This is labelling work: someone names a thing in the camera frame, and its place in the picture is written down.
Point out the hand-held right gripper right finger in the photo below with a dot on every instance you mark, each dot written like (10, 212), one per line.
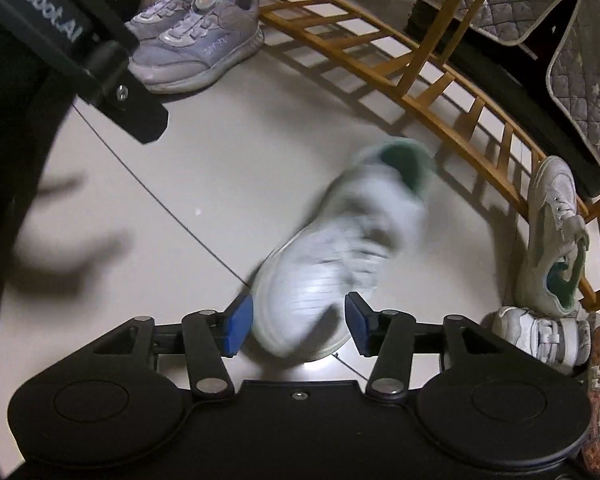
(357, 327)

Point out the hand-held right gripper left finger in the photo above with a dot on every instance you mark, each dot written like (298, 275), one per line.
(237, 327)

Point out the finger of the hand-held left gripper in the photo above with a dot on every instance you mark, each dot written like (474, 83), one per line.
(130, 110)

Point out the white sneaker green lining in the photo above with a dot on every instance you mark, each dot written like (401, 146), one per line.
(325, 270)
(545, 220)

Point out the wooden shoe rack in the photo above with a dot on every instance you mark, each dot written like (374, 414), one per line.
(447, 35)

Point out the person's left leg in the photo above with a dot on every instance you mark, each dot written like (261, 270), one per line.
(10, 210)

